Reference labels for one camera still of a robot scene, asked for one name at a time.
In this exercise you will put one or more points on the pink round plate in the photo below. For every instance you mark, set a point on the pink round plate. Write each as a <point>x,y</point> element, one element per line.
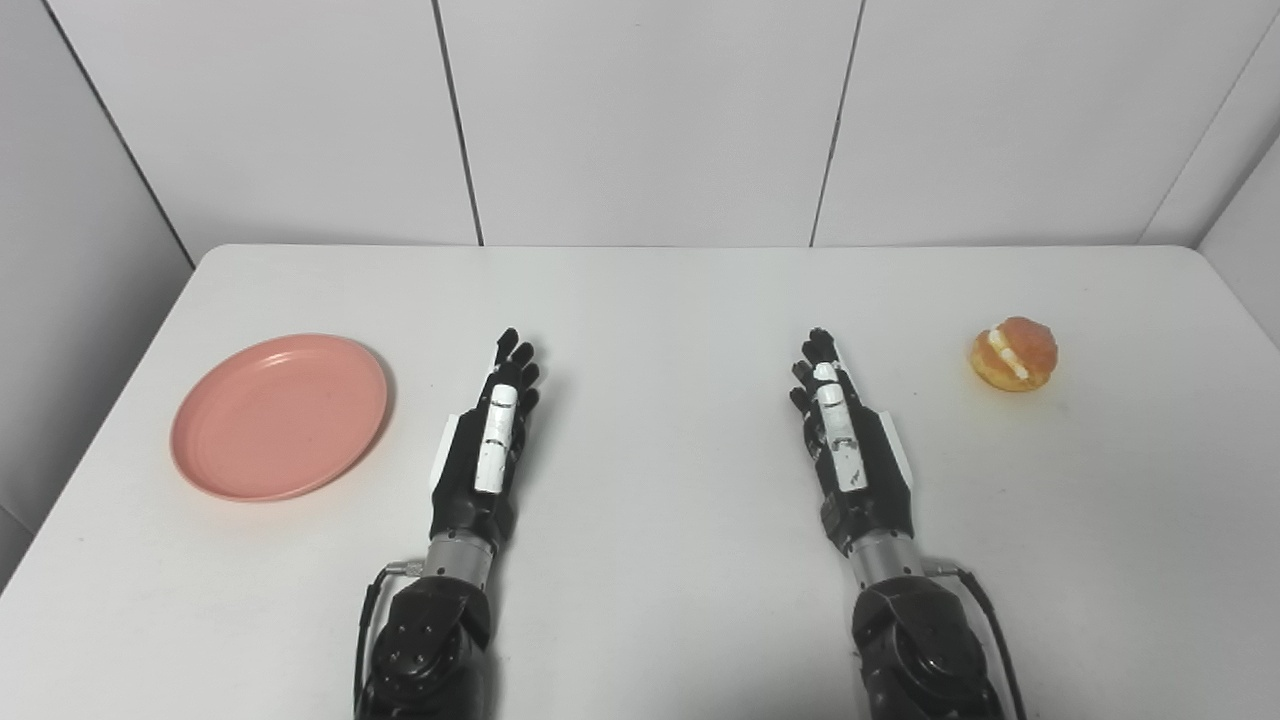
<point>280,415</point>

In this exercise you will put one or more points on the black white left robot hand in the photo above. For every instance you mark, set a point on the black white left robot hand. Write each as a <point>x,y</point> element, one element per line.
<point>470,490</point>

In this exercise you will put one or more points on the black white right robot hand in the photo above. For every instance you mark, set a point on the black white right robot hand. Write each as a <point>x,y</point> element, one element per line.
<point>865,485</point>

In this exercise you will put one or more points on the cream puff pastry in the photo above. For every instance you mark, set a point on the cream puff pastry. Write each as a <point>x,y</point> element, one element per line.
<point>1020,355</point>

